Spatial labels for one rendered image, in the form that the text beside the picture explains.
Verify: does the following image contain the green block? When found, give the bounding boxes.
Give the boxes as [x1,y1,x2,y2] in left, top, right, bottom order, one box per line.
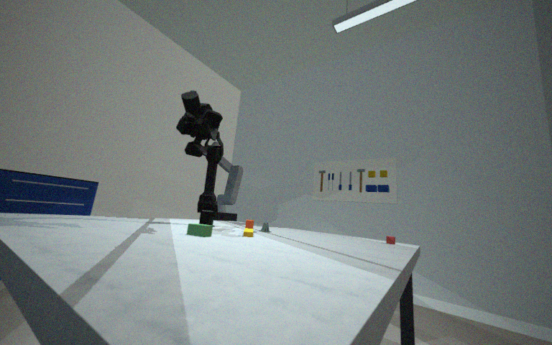
[186,224,213,237]

